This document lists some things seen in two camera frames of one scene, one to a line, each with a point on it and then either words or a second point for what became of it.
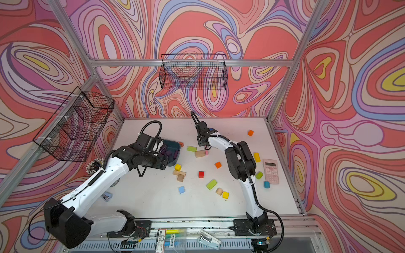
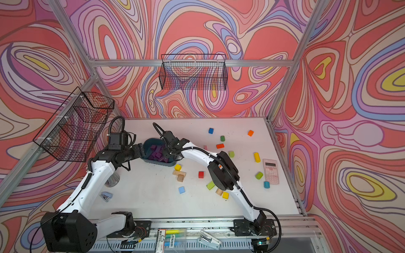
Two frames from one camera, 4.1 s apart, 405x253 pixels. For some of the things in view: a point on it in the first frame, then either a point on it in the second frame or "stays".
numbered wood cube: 180,177 stays
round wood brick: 219,191 stays
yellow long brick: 257,157 stays
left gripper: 159,165 → 138,150
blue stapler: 107,196 stays
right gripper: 200,141 → 165,148
